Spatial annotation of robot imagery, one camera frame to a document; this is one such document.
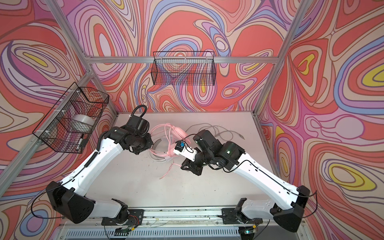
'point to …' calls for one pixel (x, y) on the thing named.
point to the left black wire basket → (69, 123)
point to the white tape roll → (83, 122)
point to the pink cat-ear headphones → (163, 137)
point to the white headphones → (153, 155)
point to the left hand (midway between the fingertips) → (154, 143)
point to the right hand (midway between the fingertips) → (186, 168)
